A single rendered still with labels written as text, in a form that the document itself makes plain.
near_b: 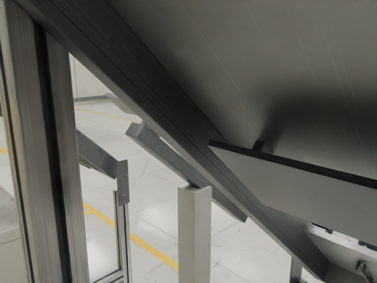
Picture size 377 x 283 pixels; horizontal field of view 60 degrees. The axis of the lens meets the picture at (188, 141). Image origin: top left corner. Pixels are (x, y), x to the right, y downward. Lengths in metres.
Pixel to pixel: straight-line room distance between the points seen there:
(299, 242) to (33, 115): 0.46
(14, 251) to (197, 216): 0.61
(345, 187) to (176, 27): 0.14
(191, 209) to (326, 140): 0.55
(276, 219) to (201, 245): 0.38
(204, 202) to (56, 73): 0.59
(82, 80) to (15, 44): 8.29
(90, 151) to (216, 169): 0.83
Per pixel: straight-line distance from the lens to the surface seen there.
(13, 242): 1.14
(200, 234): 0.81
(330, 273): 0.75
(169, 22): 0.22
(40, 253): 0.28
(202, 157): 0.32
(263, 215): 0.45
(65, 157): 0.26
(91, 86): 8.65
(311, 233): 0.57
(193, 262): 0.84
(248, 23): 0.19
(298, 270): 0.79
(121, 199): 1.21
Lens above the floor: 1.11
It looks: 15 degrees down
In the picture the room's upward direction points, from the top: straight up
